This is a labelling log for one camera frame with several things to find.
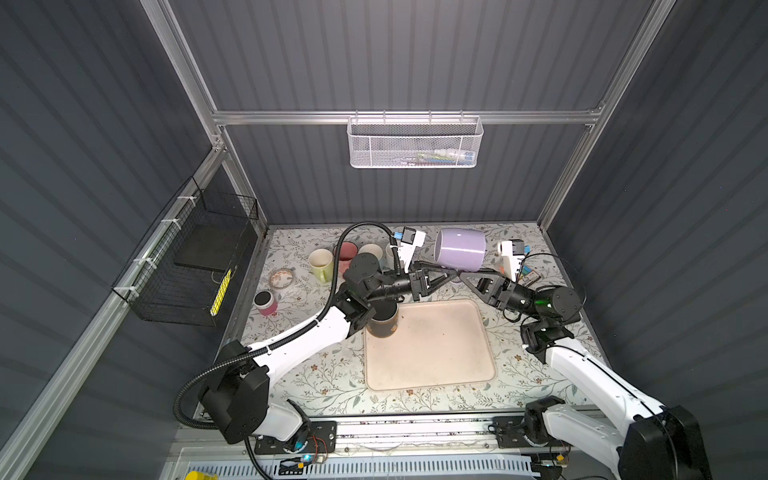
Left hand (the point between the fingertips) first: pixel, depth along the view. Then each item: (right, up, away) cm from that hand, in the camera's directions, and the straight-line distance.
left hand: (457, 274), depth 61 cm
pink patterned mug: (-28, +5, +40) cm, 49 cm away
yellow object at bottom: (-55, -42, 0) cm, 69 cm away
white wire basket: (-4, +51, +62) cm, 80 cm away
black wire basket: (-64, +2, +12) cm, 65 cm away
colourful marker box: (+34, -4, +41) cm, 53 cm away
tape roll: (-53, -5, +44) cm, 69 cm away
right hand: (+1, -3, 0) cm, 3 cm away
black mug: (-16, -15, +21) cm, 30 cm away
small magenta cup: (-53, -11, +31) cm, 63 cm away
